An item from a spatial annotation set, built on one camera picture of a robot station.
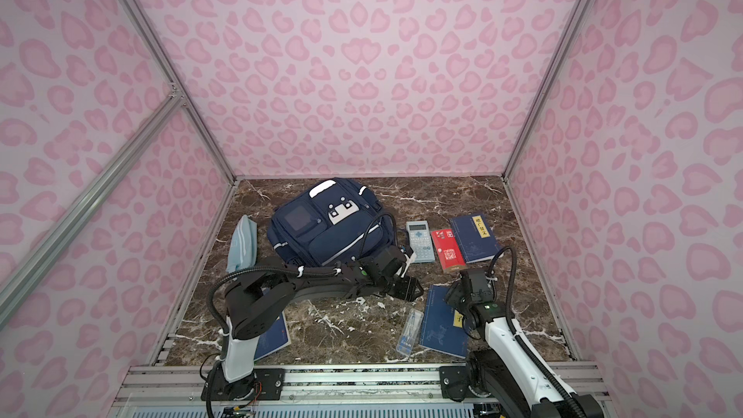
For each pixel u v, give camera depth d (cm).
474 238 101
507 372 57
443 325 81
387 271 71
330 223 100
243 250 95
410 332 80
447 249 98
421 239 100
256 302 49
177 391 73
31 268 53
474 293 66
